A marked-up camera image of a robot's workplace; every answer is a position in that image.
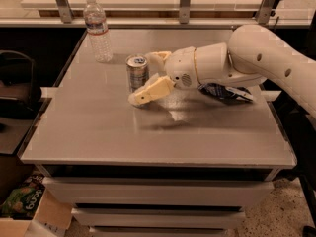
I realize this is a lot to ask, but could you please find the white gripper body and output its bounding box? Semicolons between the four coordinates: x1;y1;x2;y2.
164;46;198;89

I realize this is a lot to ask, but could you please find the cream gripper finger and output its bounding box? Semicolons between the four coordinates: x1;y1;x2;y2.
145;51;172;73
128;74;175;106

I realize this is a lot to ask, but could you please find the silver redbull can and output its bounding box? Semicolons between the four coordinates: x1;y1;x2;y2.
125;54;149;93

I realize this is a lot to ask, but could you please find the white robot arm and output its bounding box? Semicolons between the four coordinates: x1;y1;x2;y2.
128;25;316;118

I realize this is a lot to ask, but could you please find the blue crumpled chip bag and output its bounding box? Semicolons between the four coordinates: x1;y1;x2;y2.
198;83;254;102

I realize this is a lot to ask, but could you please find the white back shelf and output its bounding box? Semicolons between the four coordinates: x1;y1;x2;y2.
20;0;316;19

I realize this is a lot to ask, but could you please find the clear plastic water bottle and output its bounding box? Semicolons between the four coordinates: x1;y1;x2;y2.
83;0;113;62

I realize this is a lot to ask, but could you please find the grey drawer cabinet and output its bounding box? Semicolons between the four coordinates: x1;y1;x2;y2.
22;30;296;237

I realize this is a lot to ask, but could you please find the black chair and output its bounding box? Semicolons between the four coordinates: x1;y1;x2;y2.
0;50;41;119

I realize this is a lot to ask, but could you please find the cardboard box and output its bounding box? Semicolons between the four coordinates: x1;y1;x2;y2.
0;190;72;237

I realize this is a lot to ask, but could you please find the green snack bag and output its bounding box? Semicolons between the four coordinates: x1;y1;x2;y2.
1;173;45;219

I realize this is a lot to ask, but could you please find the middle metal bracket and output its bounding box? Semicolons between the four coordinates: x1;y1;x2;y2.
179;0;191;24

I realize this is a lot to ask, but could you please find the metal bracket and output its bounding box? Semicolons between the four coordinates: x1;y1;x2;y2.
179;0;191;24
55;0;73;24
255;0;276;25

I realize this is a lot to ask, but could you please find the left metal bracket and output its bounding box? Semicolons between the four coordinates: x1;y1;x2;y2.
55;0;73;24

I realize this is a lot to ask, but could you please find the right metal bracket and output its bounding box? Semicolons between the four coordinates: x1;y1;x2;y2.
255;0;276;25

